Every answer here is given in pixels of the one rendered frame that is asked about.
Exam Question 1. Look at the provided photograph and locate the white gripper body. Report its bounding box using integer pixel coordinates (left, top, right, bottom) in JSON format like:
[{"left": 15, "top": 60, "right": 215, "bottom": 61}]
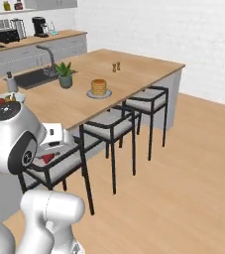
[{"left": 38, "top": 128, "right": 76, "bottom": 157}]

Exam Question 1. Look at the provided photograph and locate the grey cupboard run with wooden top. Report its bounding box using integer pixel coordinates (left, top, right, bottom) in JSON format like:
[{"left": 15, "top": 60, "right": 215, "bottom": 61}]
[{"left": 0, "top": 29, "right": 88, "bottom": 82}]

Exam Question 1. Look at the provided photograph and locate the wooden-top grey dining counter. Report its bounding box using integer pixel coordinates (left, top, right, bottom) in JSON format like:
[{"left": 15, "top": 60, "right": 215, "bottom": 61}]
[{"left": 0, "top": 48, "right": 186, "bottom": 229}]

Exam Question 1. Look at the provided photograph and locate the black stool with grey cushion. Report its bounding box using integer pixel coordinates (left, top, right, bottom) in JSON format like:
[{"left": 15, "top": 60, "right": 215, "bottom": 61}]
[
  {"left": 17, "top": 123, "right": 96, "bottom": 216},
  {"left": 78, "top": 105, "right": 142, "bottom": 195},
  {"left": 121, "top": 85, "right": 169, "bottom": 163}
]

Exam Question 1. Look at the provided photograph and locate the grey plate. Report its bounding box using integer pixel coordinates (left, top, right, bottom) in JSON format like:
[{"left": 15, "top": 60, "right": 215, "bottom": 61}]
[{"left": 85, "top": 87, "right": 113, "bottom": 100}]

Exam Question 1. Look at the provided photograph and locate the green plant in grey pot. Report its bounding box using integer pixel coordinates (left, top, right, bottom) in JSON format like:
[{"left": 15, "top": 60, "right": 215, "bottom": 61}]
[{"left": 55, "top": 62, "right": 75, "bottom": 89}]

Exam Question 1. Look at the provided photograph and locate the stack of pancakes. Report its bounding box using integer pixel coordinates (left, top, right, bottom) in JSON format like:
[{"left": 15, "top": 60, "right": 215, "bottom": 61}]
[{"left": 90, "top": 78, "right": 108, "bottom": 97}]

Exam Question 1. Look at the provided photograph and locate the white fruit bowl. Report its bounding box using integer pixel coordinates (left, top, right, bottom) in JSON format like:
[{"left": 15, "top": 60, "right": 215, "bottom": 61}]
[{"left": 0, "top": 91, "right": 27, "bottom": 110}]

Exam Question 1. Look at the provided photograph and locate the black sink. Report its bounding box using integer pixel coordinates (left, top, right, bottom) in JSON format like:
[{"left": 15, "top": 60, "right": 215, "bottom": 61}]
[{"left": 13, "top": 66, "right": 79, "bottom": 91}]

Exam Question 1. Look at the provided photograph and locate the grey soap dispenser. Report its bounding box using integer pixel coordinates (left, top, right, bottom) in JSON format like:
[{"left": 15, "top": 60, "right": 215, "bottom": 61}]
[{"left": 3, "top": 70, "right": 20, "bottom": 94}]

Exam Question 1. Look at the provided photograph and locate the grey tap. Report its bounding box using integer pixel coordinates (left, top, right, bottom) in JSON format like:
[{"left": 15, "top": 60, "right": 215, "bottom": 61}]
[{"left": 35, "top": 44, "right": 58, "bottom": 79}]

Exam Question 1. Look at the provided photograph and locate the clear teal glass bottle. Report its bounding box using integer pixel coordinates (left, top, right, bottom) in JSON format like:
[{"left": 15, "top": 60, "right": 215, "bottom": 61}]
[{"left": 49, "top": 20, "right": 59, "bottom": 37}]

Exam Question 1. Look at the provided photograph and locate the black coffee machine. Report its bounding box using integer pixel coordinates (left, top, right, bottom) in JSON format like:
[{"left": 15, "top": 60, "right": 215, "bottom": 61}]
[{"left": 31, "top": 16, "right": 51, "bottom": 39}]

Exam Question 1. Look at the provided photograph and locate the pale striped rack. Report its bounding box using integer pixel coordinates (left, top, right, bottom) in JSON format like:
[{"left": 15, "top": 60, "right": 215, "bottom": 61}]
[{"left": 0, "top": 18, "right": 12, "bottom": 31}]

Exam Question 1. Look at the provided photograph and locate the red jar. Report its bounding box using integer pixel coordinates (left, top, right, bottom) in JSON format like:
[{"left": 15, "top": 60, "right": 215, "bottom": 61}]
[{"left": 13, "top": 0, "right": 25, "bottom": 11}]

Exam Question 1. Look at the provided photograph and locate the yellow jar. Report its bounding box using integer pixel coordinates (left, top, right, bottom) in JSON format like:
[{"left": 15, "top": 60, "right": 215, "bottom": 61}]
[{"left": 2, "top": 0, "right": 12, "bottom": 12}]

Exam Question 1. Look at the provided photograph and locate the grey wall cupboard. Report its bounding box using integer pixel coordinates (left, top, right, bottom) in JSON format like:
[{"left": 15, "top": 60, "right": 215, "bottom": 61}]
[{"left": 23, "top": 0, "right": 79, "bottom": 11}]

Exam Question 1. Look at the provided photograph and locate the white wall shelf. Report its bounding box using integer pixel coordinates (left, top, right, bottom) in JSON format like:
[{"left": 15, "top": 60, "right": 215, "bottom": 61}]
[{"left": 0, "top": 8, "right": 37, "bottom": 16}]

